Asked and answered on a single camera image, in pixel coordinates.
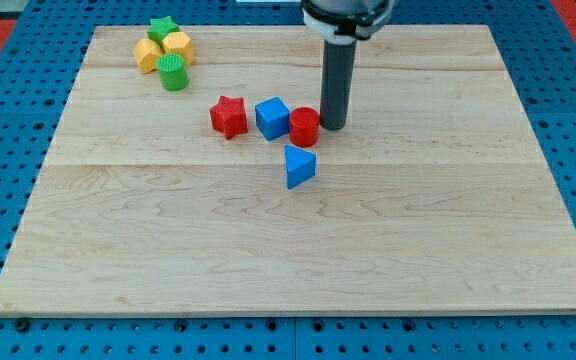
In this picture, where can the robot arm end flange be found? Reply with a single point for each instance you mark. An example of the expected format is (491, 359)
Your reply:
(342, 22)

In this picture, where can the red star block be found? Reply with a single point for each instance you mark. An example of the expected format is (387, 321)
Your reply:
(229, 117)

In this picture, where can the green star block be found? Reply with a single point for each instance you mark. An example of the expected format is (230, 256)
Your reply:
(159, 28)

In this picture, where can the blue triangle block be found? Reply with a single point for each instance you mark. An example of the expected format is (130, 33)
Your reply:
(300, 165)

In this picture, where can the red cylinder block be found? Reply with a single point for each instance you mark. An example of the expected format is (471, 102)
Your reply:
(304, 125)

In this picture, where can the blue cube block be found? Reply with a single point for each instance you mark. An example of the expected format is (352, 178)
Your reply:
(272, 118)

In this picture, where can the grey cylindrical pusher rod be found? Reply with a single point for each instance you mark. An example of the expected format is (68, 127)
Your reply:
(337, 73)

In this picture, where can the light wooden board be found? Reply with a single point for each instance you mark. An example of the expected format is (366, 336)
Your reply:
(434, 200)

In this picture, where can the green cylinder block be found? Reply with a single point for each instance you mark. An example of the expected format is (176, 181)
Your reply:
(172, 72)

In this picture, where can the yellow hexagon block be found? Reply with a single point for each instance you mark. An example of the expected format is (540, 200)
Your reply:
(181, 44)

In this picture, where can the yellow heart block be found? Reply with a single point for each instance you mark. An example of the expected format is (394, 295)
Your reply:
(146, 53)

